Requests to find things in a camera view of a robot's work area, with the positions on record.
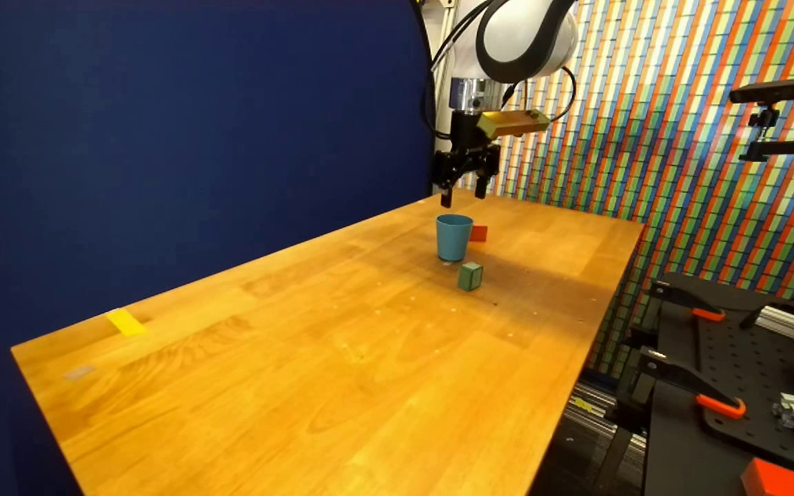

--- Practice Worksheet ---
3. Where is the large orange block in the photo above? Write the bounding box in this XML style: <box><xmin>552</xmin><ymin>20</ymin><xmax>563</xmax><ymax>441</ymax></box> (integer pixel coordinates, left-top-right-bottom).
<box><xmin>741</xmin><ymin>457</ymin><xmax>794</xmax><ymax>496</ymax></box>

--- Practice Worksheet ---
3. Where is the green block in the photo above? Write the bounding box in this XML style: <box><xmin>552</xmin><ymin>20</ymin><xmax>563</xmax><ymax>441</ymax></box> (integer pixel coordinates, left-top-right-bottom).
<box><xmin>457</xmin><ymin>261</ymin><xmax>485</xmax><ymax>292</ymax></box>

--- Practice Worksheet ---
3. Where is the aluminium frame rail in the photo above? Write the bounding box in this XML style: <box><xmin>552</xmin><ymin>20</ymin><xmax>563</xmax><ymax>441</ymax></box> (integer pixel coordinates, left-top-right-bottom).
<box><xmin>561</xmin><ymin>380</ymin><xmax>648</xmax><ymax>471</ymax></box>

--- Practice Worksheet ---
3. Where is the dark blue backdrop screen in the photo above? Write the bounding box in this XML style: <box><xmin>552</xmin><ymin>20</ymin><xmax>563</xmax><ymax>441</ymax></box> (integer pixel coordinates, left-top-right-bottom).
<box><xmin>0</xmin><ymin>0</ymin><xmax>437</xmax><ymax>496</ymax></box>

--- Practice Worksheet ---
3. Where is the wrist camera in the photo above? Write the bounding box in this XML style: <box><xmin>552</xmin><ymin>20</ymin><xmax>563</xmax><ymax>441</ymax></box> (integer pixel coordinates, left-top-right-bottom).
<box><xmin>476</xmin><ymin>109</ymin><xmax>551</xmax><ymax>139</ymax></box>

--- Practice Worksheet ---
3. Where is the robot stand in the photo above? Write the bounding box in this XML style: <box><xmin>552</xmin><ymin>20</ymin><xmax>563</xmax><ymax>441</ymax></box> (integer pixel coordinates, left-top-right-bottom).
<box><xmin>604</xmin><ymin>271</ymin><xmax>794</xmax><ymax>496</ymax></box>

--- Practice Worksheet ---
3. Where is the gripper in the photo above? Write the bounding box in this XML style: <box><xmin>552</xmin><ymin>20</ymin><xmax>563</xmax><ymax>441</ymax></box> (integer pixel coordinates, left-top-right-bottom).
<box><xmin>433</xmin><ymin>110</ymin><xmax>502</xmax><ymax>209</ymax></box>

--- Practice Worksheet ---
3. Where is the black clamp with orange handle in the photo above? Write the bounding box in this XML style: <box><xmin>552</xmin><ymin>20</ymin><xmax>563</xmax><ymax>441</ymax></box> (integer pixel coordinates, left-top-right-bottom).
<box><xmin>647</xmin><ymin>280</ymin><xmax>728</xmax><ymax>324</ymax></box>
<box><xmin>637</xmin><ymin>347</ymin><xmax>749</xmax><ymax>420</ymax></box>

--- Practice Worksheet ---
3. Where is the camera on mount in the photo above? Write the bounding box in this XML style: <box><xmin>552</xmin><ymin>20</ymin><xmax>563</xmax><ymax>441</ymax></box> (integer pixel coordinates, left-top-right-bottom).
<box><xmin>728</xmin><ymin>76</ymin><xmax>794</xmax><ymax>167</ymax></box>

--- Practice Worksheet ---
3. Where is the blue cup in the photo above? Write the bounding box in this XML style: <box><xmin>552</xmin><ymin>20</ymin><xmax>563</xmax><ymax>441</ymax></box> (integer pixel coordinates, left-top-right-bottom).
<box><xmin>436</xmin><ymin>214</ymin><xmax>475</xmax><ymax>263</ymax></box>

